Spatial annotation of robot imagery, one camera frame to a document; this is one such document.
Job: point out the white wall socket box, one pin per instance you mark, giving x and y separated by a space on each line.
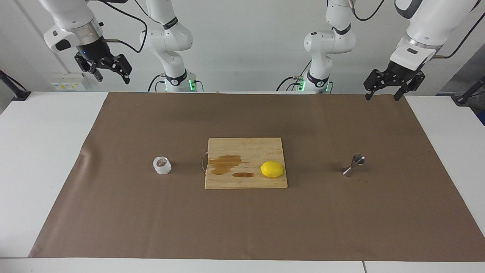
68 83

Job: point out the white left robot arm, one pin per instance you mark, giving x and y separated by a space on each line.
329 41

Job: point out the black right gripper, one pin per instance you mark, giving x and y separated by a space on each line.
96 53

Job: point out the steel jigger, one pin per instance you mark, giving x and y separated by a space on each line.
358 159

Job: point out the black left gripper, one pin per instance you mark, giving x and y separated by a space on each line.
401 72

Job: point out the yellow lemon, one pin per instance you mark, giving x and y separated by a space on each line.
272 169

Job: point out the brown paper table mat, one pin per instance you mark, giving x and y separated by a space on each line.
341 227

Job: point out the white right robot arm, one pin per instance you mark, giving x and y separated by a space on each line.
166 38

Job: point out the wooden cutting board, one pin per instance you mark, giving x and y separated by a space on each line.
246 148

